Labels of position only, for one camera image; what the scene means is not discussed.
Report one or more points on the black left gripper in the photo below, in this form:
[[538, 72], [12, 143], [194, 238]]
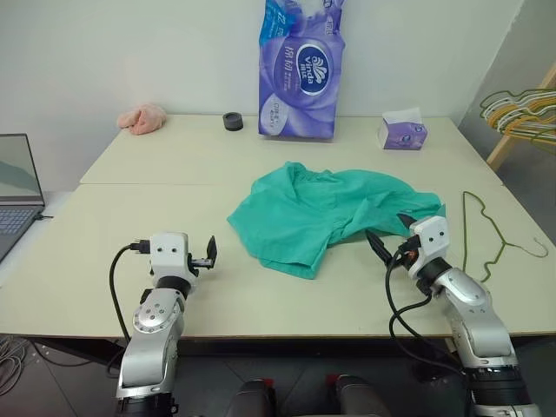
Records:
[[200, 262]]

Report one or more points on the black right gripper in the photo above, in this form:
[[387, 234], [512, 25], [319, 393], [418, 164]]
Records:
[[405, 256]]

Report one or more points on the green cloth shorts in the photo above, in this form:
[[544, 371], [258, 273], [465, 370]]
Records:
[[304, 217]]

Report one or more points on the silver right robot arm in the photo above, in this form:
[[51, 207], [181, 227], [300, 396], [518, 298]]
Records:
[[478, 313]]

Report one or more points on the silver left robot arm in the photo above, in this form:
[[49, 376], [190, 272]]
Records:
[[147, 356]]

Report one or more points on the small purple tissue pack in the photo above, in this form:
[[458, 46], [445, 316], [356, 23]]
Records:
[[401, 132]]

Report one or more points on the black round container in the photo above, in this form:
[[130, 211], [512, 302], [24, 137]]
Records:
[[233, 121]]

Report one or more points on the wooden clothes rack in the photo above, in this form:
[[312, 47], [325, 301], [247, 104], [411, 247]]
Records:
[[499, 150]]

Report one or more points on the pink cloth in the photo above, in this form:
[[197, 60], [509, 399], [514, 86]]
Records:
[[143, 118]]

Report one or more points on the dark rounded shape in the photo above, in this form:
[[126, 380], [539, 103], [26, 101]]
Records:
[[356, 397], [254, 399]]

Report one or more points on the large purple tissue pack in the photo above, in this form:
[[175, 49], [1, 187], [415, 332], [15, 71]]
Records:
[[299, 74]]

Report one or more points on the grey laptop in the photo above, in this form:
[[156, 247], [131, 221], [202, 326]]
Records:
[[17, 182]]

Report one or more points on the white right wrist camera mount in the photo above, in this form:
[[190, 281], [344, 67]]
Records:
[[432, 236]]

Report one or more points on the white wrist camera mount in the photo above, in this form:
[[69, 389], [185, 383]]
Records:
[[169, 254], [432, 236]]

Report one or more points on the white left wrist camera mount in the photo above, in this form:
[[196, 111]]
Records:
[[169, 254]]

